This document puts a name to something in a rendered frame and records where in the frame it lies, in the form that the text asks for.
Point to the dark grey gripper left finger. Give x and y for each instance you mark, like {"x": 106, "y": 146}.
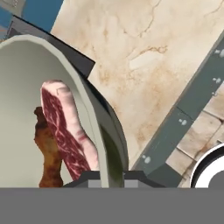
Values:
{"x": 91, "y": 178}

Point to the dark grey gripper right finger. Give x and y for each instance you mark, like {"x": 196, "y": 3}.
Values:
{"x": 134, "y": 178}

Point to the brown chicken drumstick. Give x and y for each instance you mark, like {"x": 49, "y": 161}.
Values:
{"x": 48, "y": 151}

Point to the black and white round object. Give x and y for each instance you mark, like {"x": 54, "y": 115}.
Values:
{"x": 211, "y": 169}

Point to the raw red marbled steak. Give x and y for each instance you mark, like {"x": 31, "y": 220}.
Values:
{"x": 62, "y": 125}

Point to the pale grey bowl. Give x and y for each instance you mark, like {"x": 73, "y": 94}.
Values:
{"x": 17, "y": 87}

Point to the small pale cabinet knob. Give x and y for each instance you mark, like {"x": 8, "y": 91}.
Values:
{"x": 218, "y": 52}
{"x": 217, "y": 80}

